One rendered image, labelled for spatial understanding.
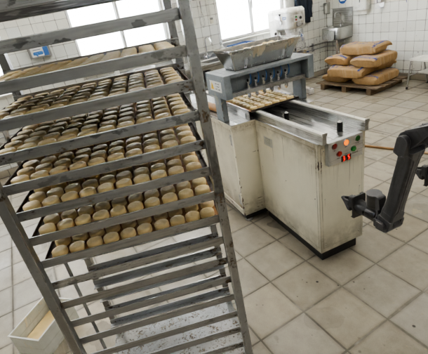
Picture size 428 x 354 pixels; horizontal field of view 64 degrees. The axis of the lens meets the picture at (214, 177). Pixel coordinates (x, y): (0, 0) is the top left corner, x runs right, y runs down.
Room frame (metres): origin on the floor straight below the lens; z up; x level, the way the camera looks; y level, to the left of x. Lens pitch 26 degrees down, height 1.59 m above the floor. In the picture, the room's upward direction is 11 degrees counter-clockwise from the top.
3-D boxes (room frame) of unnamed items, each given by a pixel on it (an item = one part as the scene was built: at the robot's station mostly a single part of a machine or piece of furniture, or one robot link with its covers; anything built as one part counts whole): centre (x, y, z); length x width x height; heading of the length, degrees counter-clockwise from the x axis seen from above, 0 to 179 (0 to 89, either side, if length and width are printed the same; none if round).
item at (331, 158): (1.73, -0.75, 0.77); 0.24 x 0.04 x 0.14; 109
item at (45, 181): (0.94, 0.30, 1.23); 0.64 x 0.03 x 0.03; 97
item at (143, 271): (1.33, 0.35, 0.51); 0.64 x 0.03 x 0.03; 97
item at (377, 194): (1.06, -0.60, 0.81); 0.12 x 0.09 x 0.12; 16
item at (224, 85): (2.55, -0.47, 1.01); 0.72 x 0.33 x 0.34; 109
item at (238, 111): (2.93, -0.12, 0.88); 1.28 x 0.01 x 0.07; 19
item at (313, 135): (2.61, -0.30, 0.87); 2.01 x 0.03 x 0.07; 19
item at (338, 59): (5.91, -2.63, 0.47); 0.72 x 0.42 x 0.17; 115
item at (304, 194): (2.07, -0.63, 0.45); 0.70 x 0.34 x 0.90; 19
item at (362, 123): (2.70, -0.57, 0.87); 2.01 x 0.03 x 0.07; 19
